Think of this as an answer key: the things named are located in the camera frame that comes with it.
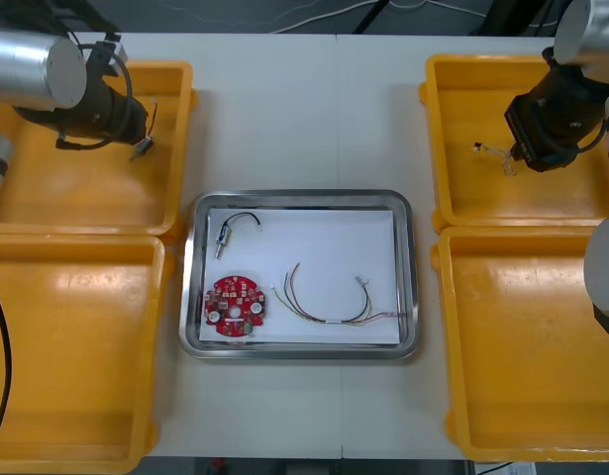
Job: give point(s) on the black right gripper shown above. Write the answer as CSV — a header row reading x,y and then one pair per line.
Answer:
x,y
532,131

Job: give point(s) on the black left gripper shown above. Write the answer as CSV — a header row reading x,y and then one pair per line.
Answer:
x,y
128,116

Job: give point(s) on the metal solenoid with blue label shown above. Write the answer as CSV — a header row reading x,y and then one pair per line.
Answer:
x,y
222,238

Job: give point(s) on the round red circuit board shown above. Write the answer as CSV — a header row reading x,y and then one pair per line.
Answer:
x,y
234,307

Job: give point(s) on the silver-grey right robot arm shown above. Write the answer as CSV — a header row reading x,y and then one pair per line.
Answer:
x,y
581,29

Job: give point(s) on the silver-grey left robot arm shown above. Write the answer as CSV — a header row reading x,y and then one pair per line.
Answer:
x,y
31,69

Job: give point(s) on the yellow-orange plastic bin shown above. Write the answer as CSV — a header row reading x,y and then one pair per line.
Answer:
x,y
86,198
502,396
86,371
482,198

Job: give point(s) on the steel tray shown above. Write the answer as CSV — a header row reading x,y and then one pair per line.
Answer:
x,y
190,297

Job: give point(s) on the white paper sheet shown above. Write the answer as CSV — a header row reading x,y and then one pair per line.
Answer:
x,y
324,237

